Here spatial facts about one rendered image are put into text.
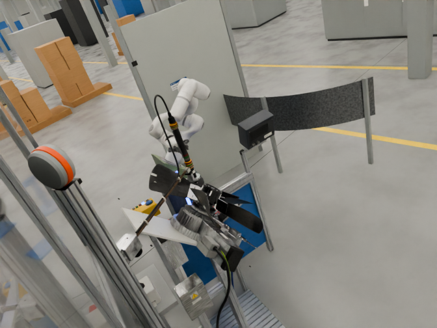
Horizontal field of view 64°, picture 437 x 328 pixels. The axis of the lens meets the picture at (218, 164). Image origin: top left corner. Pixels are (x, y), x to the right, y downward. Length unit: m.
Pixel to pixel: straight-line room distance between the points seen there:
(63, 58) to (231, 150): 6.51
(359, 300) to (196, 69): 2.67
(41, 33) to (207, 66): 10.56
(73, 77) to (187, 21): 6.56
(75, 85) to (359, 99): 7.83
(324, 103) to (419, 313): 1.96
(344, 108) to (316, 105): 0.27
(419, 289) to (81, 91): 8.96
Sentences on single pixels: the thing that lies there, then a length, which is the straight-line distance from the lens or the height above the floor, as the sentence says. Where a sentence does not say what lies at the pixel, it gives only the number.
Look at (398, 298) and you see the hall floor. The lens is 2.89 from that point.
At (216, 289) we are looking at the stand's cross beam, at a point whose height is 0.58.
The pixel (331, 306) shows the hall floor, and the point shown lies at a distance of 2.84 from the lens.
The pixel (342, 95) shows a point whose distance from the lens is 3.63.
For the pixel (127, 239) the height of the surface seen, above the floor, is 1.41.
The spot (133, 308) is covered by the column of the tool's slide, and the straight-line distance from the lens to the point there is 1.75.
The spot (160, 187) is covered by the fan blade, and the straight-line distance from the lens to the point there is 1.92.
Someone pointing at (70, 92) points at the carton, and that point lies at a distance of 10.06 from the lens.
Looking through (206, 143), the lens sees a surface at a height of 0.49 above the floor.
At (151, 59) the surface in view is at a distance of 3.70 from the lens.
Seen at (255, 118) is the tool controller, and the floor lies 1.25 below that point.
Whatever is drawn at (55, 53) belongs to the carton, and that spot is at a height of 1.36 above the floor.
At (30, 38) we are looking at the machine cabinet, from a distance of 13.96.
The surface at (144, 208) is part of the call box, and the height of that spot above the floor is 1.07.
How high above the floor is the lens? 2.34
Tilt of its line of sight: 30 degrees down
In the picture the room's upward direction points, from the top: 19 degrees counter-clockwise
